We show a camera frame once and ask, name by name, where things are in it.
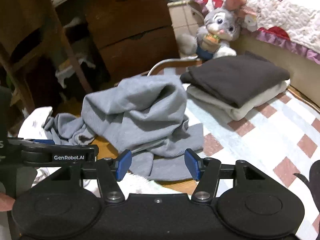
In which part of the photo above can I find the wooden shelf rack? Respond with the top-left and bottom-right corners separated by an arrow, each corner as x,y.
0,0 -> 93,123

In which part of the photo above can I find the white fluffy cloth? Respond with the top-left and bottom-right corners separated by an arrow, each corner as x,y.
117,171 -> 193,195

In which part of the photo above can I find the grey knit sweater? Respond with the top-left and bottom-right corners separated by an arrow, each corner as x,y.
43,74 -> 205,182

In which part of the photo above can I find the person's left hand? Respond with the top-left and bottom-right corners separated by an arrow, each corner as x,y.
0,192 -> 15,212

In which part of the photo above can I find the white cable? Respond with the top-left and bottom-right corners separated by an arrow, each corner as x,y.
147,58 -> 200,77

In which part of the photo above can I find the white crumpled cloth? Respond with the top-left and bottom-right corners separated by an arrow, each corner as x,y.
55,55 -> 96,88

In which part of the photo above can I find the beige bed base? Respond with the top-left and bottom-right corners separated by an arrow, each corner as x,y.
230,30 -> 320,105

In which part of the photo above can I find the brown wooden drawer cabinet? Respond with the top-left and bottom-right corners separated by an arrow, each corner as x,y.
55,0 -> 180,90

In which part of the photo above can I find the white speckled cloth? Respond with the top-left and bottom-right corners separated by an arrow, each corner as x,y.
17,106 -> 54,140

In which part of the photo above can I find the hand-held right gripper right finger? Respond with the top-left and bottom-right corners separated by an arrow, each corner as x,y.
184,148 -> 267,203

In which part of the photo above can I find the cream folded garment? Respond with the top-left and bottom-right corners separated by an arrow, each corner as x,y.
186,79 -> 291,121

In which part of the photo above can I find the beige bedside cabinet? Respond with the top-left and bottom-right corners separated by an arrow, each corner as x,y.
168,1 -> 209,55

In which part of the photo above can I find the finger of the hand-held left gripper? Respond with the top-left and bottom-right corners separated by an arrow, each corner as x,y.
7,137 -> 56,146

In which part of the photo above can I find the white quilt with red print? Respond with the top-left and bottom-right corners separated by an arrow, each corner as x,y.
185,0 -> 320,64

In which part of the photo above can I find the grey plush rabbit toy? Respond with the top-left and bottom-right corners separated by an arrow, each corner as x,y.
179,0 -> 258,61

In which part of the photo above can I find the brown folded garment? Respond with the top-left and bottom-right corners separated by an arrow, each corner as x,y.
180,54 -> 291,108

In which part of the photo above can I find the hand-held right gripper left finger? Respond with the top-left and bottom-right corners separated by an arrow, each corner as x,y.
51,149 -> 132,203

